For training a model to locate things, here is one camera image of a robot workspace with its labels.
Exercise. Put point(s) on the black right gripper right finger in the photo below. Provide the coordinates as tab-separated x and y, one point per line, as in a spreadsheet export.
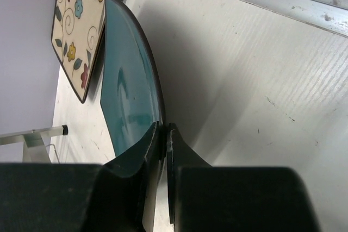
190	192

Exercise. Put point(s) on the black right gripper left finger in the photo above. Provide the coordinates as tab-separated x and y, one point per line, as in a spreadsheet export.
133	188

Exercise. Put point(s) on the teal square plate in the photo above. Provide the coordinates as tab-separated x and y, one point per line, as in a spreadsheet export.
131	95

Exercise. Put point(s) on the stainless steel dish rack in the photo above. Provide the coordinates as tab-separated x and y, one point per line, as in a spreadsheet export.
34	148

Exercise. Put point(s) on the cream floral square plate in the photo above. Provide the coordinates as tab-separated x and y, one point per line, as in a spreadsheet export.
77	31

